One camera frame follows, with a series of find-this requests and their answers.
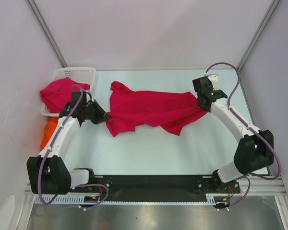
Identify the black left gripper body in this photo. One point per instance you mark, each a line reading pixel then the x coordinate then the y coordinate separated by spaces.
pixel 93 113

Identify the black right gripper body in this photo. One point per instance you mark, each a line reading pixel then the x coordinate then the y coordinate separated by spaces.
pixel 198 104

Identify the red t shirt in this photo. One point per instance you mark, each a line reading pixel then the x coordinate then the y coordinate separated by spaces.
pixel 171 111
pixel 58 93

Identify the white plastic laundry basket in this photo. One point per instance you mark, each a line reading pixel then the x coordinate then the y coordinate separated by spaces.
pixel 77 74

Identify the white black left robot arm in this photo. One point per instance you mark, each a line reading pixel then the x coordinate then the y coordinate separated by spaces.
pixel 47 171

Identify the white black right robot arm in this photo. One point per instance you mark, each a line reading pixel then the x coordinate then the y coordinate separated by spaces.
pixel 254 150

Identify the orange folded t shirt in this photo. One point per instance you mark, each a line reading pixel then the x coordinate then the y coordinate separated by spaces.
pixel 48 131

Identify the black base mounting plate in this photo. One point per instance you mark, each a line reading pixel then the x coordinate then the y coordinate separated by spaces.
pixel 162 188

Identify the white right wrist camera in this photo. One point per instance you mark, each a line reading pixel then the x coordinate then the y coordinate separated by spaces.
pixel 214 80

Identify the white slotted cable duct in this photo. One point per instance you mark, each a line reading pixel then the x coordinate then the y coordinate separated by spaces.
pixel 82 200

